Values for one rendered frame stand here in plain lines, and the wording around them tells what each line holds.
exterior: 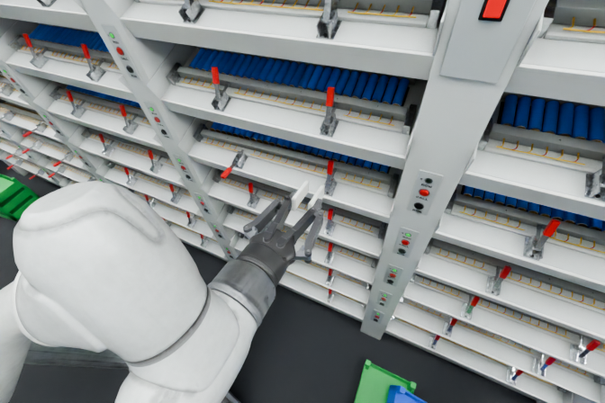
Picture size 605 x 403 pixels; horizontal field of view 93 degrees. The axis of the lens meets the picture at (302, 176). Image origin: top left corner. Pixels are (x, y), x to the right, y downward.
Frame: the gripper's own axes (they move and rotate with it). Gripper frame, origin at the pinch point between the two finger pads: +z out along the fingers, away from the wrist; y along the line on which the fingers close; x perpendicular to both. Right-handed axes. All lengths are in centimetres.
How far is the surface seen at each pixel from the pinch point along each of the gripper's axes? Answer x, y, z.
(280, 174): -7.4, -13.9, 12.8
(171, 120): 3.5, -44.6, 8.6
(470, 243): -8.8, 32.6, 10.6
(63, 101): -5, -108, 15
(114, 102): -2, -83, 18
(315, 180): -6.9, -4.2, 13.8
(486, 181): 8.9, 29.3, 7.5
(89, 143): -25, -110, 17
